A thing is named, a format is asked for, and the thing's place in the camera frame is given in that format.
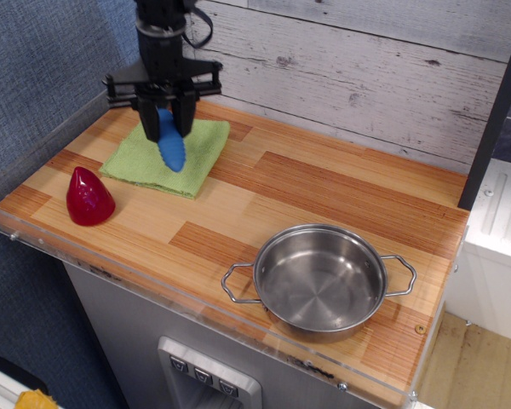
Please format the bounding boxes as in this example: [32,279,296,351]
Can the red plastic strawberry toy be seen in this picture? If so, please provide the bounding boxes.
[66,166,116,226]

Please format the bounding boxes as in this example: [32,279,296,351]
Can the black and yellow object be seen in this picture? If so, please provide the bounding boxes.
[0,357,60,408]

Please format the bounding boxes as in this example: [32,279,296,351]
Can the blue-handled black fork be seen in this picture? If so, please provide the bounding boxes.
[157,108,187,173]

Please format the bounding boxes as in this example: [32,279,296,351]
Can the green folded cloth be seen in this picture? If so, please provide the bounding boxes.
[100,119,231,199]

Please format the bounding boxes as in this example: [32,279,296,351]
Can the white furniture at right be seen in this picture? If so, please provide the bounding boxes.
[445,159,511,339]

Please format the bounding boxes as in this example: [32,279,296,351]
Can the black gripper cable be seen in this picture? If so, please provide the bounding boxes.
[181,0,215,49]

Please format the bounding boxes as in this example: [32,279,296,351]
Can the stainless steel pan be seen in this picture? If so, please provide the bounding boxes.
[221,223,418,345]

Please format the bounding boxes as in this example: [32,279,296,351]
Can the grey toy fridge cabinet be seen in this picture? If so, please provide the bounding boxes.
[66,265,372,408]

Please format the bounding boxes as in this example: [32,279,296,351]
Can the silver dispenser panel with buttons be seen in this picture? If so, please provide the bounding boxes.
[158,336,263,408]

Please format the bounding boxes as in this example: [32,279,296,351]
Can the black right vertical post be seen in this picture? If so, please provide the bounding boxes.
[457,55,511,210]

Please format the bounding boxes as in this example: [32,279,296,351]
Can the clear acrylic table guard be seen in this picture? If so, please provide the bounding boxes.
[0,59,470,409]

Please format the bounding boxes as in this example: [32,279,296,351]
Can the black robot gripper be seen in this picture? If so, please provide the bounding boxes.
[104,32,222,142]

